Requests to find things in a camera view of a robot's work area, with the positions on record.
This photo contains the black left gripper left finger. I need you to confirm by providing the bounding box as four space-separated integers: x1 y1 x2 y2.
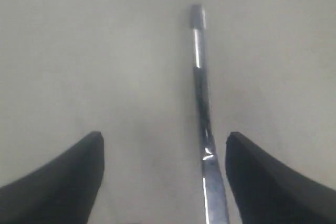
1 131 104 223

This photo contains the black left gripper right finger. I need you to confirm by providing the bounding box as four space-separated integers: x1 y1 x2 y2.
225 132 335 223

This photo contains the stainless steel knife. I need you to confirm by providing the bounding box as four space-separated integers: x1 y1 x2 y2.
190 4 229 223

